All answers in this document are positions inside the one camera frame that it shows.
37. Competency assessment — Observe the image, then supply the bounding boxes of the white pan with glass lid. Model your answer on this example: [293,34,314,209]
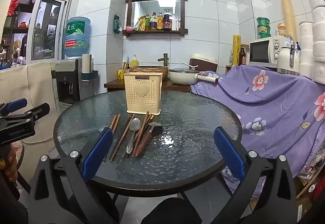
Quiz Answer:
[168,68,202,85]

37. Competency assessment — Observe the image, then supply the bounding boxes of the round glass table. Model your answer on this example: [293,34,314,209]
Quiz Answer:
[53,90,243,205]

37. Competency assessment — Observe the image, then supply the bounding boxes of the stack of green tubs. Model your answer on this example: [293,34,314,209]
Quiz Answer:
[256,16,271,40]

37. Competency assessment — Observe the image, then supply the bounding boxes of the stack of yellow paper cups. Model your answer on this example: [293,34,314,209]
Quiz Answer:
[277,0,297,37]

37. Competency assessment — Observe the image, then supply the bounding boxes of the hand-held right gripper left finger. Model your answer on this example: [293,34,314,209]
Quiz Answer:
[28,126,120,224]

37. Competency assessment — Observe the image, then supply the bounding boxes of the grey water dispenser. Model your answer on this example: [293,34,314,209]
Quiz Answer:
[51,58,95,108]

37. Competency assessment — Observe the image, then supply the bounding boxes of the wooden handled metal spatula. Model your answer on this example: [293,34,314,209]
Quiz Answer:
[134,122,163,158]

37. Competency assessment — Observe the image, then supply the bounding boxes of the brown and white rice cooker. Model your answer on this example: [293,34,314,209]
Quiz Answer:
[189,53,218,74]

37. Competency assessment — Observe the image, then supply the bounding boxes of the paper cup dispenser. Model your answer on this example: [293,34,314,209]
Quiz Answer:
[81,53,100,80]

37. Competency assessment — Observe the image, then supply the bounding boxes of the sliding window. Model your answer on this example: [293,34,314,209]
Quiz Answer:
[17,0,73,62]

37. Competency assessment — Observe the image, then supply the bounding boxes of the stacks of white paper cups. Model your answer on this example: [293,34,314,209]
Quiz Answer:
[289,0,325,80]

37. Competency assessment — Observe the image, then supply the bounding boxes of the dark wooden wall shelf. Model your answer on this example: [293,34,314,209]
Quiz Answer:
[122,0,188,36]

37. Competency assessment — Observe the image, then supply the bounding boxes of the white microwave oven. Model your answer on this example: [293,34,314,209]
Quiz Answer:
[248,35,292,67]

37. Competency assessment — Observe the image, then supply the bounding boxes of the yellow seasoning packet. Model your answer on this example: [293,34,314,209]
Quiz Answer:
[134,18,147,31]

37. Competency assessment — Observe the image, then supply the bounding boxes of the beige cloth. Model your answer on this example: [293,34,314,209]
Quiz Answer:
[0,62,60,144]

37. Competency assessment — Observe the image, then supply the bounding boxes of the blue water jug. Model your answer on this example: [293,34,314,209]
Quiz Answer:
[63,16,91,59]

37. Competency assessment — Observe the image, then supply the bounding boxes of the beige plastic utensil holder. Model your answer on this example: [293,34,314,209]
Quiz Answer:
[123,72,163,116]

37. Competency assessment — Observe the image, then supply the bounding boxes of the wooden counter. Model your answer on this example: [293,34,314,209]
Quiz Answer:
[104,78,191,93]

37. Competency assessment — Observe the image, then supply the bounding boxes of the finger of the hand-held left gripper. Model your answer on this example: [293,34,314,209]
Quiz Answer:
[0,102,51,127]
[0,98,28,116]

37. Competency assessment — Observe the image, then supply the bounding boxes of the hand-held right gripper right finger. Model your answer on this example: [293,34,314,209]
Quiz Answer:
[214,126,298,224]

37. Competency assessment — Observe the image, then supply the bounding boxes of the large dark sauce bottle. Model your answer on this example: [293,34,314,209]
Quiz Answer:
[163,10,171,30]

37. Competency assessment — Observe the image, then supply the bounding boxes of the bronze faucet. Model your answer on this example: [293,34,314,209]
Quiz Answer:
[157,53,169,67]

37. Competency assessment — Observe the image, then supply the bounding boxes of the red artificial flower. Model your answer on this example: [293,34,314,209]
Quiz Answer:
[9,0,22,17]

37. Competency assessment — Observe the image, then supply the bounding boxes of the yellow film roll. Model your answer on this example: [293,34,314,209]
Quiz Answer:
[232,34,241,66]

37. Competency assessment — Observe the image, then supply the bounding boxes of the white electric kettle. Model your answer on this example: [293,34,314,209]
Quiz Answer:
[276,36,301,76]

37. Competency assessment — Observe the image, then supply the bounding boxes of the brown glass bottle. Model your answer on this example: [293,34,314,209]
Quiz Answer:
[238,46,247,65]

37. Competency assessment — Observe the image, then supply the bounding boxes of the green packet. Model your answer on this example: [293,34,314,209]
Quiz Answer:
[113,14,122,35]

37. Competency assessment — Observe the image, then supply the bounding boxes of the wicker basket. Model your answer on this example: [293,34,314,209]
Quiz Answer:
[129,66,169,82]

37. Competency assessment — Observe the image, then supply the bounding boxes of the person's black trouser leg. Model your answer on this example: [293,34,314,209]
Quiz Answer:
[147,197,190,224]

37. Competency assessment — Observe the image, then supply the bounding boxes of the metal spoon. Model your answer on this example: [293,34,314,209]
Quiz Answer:
[126,118,142,155]

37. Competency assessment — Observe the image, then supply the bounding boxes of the purple floral cloth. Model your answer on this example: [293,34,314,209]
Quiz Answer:
[190,64,325,198]

